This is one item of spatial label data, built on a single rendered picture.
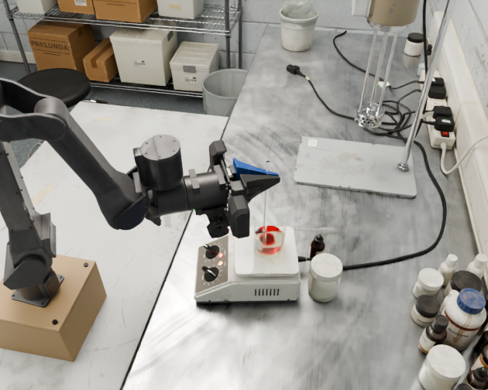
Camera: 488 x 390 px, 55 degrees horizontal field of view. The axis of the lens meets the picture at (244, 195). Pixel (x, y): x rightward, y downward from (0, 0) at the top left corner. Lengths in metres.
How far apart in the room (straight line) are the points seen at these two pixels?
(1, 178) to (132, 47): 2.52
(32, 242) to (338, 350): 0.54
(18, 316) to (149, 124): 0.73
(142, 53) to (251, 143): 1.92
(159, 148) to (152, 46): 2.42
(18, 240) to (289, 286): 0.46
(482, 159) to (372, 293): 0.43
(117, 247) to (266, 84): 0.80
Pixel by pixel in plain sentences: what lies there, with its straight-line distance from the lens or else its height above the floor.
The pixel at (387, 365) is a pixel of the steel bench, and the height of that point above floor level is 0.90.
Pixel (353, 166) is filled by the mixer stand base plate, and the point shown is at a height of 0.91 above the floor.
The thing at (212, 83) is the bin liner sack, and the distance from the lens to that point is 2.70.
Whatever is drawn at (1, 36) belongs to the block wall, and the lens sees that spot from 4.15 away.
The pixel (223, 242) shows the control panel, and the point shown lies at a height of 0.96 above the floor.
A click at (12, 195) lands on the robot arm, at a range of 0.70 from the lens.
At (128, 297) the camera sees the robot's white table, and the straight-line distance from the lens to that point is 0.96.
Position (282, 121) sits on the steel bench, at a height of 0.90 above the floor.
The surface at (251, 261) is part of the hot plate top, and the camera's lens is 0.87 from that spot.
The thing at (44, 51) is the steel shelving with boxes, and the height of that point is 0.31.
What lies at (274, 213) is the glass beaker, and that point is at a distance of 0.86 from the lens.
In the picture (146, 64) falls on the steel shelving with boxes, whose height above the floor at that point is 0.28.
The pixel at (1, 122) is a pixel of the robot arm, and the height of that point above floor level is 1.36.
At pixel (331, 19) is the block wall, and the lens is 3.22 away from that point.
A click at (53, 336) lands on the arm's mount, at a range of 0.85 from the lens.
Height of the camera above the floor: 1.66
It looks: 42 degrees down
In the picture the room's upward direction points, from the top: straight up
